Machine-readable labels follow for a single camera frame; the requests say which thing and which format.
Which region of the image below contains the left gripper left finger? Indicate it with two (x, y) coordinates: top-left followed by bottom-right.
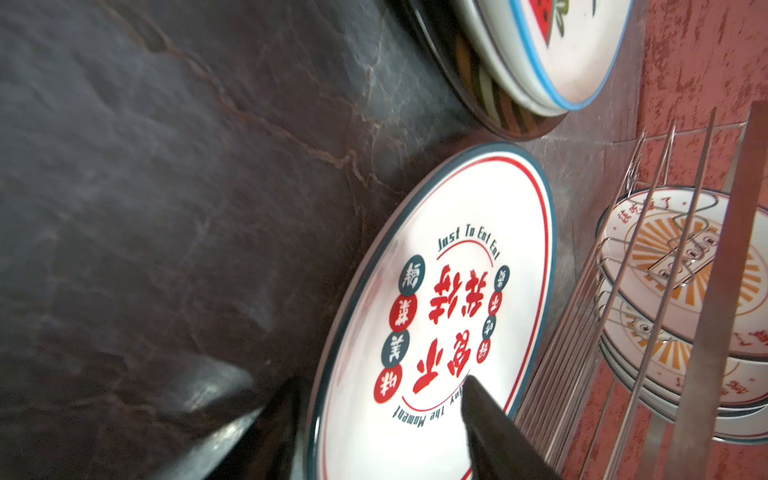
(143, 377), (300, 479)

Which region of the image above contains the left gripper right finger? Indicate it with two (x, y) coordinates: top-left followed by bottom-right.
(461, 375), (560, 480)

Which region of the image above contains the brown patterned plate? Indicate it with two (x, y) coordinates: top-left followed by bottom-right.
(599, 187), (767, 360)

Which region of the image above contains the dark striped rim cream plate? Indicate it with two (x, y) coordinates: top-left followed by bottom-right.
(403, 1), (566, 141)

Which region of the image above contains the white watermelon pattern plate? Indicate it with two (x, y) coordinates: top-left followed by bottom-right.
(477, 0), (633, 115)

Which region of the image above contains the rightmost patterned plate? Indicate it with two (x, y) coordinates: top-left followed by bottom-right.
(602, 295), (767, 410)

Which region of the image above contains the wire dish rack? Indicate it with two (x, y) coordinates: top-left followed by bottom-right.
(517, 101), (767, 479)

